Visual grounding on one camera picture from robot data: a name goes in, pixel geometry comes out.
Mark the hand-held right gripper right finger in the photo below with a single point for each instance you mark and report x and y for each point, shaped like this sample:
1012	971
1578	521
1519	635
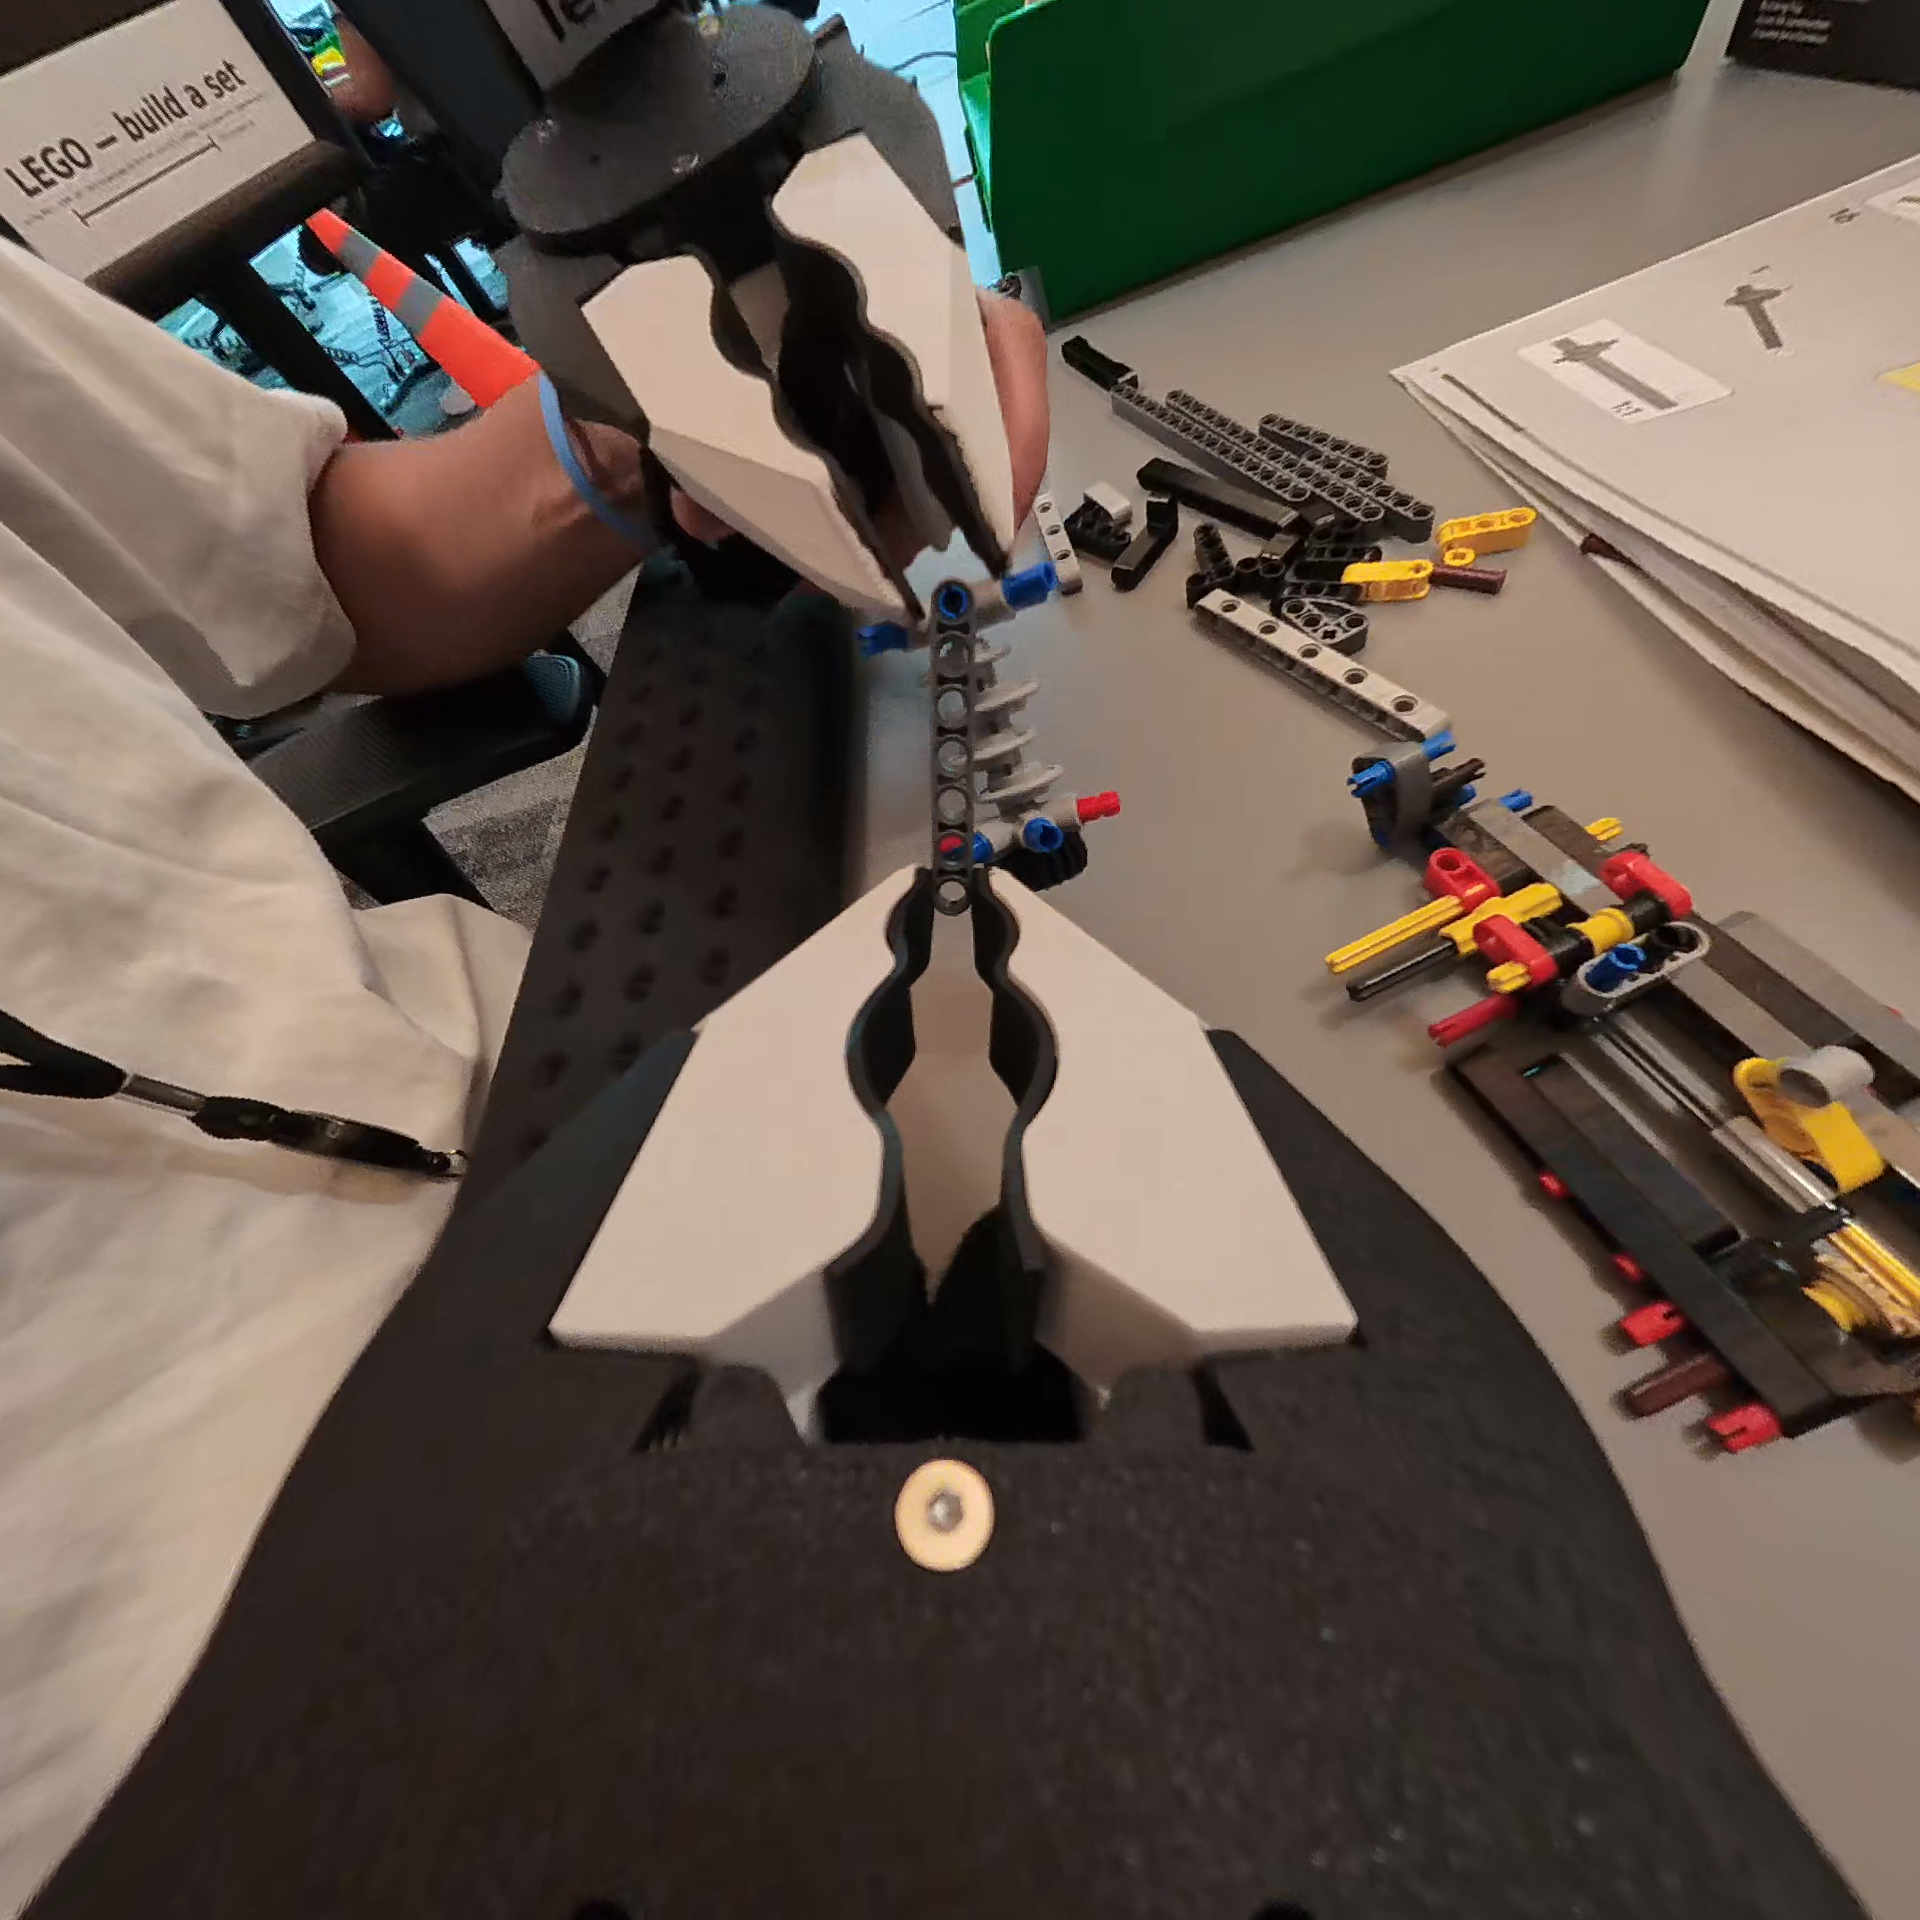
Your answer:
1170	1185

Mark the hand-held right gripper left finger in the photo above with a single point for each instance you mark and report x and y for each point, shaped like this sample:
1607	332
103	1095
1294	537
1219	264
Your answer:
750	1170

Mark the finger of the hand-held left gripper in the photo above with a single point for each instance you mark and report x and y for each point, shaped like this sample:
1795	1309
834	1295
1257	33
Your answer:
914	283
704	389

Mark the dark grey lego beam assembly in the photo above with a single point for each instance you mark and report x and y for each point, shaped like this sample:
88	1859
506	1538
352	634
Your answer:
952	733

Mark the person's left forearm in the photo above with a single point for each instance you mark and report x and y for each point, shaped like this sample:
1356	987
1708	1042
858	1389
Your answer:
451	539

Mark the small light grey lego connector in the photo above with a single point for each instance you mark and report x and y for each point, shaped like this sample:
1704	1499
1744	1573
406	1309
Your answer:
1108	503

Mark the short light grey lego beam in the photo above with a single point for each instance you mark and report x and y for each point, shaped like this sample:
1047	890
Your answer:
1057	541

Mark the pile of black lego beams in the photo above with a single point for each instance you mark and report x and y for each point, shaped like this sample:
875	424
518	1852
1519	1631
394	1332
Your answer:
1276	465

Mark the lego chassis assembly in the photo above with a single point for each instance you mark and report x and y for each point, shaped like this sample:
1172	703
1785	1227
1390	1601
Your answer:
1650	1080

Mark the dark grey lego triangle piece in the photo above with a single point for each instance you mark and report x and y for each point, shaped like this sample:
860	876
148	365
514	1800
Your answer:
1324	626

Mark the long light grey lego beam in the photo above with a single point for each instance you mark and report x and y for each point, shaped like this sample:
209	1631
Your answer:
1319	668

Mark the yellow lego connector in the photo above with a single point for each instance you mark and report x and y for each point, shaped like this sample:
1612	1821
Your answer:
1388	580
1483	531

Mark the brown lego pin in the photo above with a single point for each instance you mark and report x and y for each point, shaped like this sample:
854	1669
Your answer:
1471	579

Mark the lego instruction booklet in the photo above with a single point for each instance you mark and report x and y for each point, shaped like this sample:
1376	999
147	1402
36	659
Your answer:
1723	480

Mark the lego set box yellow car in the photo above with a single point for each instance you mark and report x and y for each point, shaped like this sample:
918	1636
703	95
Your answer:
1828	36

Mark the person's left hand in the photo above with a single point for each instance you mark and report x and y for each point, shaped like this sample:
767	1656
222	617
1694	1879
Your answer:
1027	389

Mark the blue wristband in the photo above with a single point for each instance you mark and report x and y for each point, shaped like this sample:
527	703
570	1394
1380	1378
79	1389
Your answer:
593	480

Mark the orange grey striped pole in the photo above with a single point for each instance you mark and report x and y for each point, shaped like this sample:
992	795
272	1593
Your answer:
451	330

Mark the green plastic bin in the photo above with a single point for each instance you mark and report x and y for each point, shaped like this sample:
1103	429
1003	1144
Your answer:
1319	148

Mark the black office chair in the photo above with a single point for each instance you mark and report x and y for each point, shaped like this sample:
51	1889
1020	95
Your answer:
406	763

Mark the white printed t-shirt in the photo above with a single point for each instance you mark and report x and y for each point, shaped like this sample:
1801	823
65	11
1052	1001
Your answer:
180	901

